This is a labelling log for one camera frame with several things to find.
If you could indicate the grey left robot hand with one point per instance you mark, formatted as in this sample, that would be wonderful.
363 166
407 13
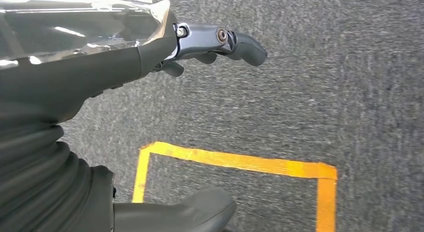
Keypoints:
66 74

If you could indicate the ribbed grey left arm sleeve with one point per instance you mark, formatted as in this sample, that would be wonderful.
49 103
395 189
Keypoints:
39 184

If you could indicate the yellow floor tape square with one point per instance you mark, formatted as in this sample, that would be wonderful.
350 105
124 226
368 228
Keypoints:
232 160

